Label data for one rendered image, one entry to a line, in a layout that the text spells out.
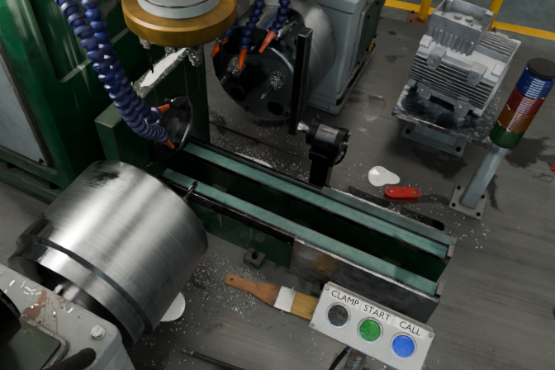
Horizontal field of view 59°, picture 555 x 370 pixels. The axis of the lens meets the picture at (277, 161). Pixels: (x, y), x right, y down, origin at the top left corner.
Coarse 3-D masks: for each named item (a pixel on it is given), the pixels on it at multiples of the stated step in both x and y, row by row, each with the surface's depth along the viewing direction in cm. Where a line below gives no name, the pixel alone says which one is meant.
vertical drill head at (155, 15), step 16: (128, 0) 77; (144, 0) 74; (160, 0) 73; (176, 0) 74; (192, 0) 74; (208, 0) 75; (224, 0) 78; (128, 16) 75; (144, 16) 74; (160, 16) 74; (176, 16) 74; (192, 16) 74; (208, 16) 75; (224, 16) 76; (144, 32) 74; (160, 32) 73; (176, 32) 73; (192, 32) 73; (208, 32) 75; (224, 32) 77; (176, 48) 92; (192, 48) 78; (192, 64) 81
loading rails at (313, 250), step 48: (192, 144) 114; (192, 192) 104; (240, 192) 114; (288, 192) 106; (336, 192) 105; (240, 240) 108; (288, 240) 99; (336, 240) 99; (384, 240) 102; (432, 240) 101; (384, 288) 94; (432, 288) 93
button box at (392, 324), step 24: (336, 288) 74; (360, 312) 72; (384, 312) 72; (336, 336) 73; (360, 336) 72; (384, 336) 71; (408, 336) 70; (432, 336) 70; (384, 360) 71; (408, 360) 70
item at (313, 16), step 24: (264, 0) 113; (312, 0) 115; (240, 24) 106; (264, 24) 104; (288, 24) 106; (312, 24) 110; (288, 48) 103; (312, 48) 108; (336, 48) 118; (216, 72) 116; (240, 72) 110; (264, 72) 110; (288, 72) 107; (312, 72) 108; (240, 96) 118; (264, 96) 105; (288, 96) 112
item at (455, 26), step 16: (448, 0) 119; (432, 16) 115; (448, 16) 120; (464, 16) 120; (480, 16) 118; (432, 32) 118; (448, 32) 115; (464, 32) 113; (480, 32) 111; (464, 48) 115
